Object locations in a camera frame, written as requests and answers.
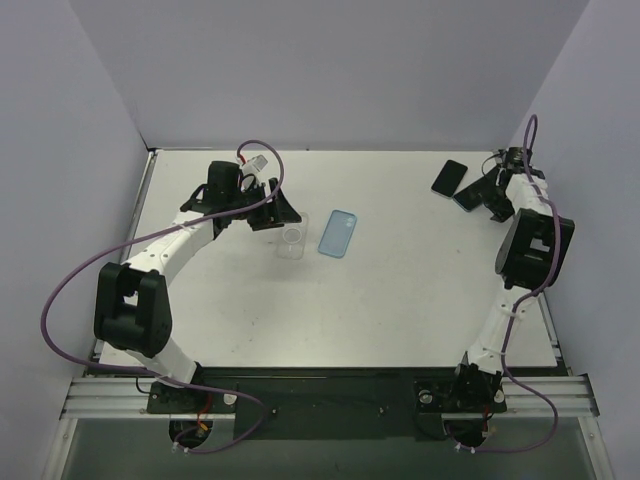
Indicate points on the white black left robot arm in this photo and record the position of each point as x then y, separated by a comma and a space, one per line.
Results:
133, 312

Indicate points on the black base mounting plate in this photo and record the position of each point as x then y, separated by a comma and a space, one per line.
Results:
341, 403

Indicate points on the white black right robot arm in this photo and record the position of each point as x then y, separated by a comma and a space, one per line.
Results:
528, 261

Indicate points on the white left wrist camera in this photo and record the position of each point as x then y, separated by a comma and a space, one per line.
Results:
252, 168

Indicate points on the black smartphone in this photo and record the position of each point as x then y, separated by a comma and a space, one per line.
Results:
449, 178
470, 198

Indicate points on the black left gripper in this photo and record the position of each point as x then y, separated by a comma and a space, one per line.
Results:
270, 207

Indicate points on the light blue phone case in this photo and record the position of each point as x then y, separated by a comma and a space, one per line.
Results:
337, 234

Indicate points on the aluminium frame rail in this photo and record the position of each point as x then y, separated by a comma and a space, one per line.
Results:
119, 398

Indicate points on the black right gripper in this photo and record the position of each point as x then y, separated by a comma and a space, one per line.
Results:
495, 191

